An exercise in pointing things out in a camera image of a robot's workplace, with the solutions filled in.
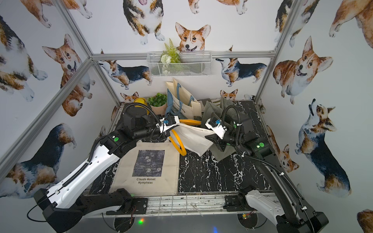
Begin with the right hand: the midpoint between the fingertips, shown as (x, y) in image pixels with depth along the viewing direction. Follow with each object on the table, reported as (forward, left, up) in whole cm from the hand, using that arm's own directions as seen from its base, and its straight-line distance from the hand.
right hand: (207, 133), depth 66 cm
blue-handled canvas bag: (+27, +14, -8) cm, 32 cm away
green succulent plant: (+38, +33, -16) cm, 53 cm away
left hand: (+3, +12, +6) cm, 14 cm away
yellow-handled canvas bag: (+1, +6, -7) cm, 9 cm away
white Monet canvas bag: (-6, +32, -28) cm, 43 cm away
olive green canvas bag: (+21, -12, -6) cm, 25 cm away
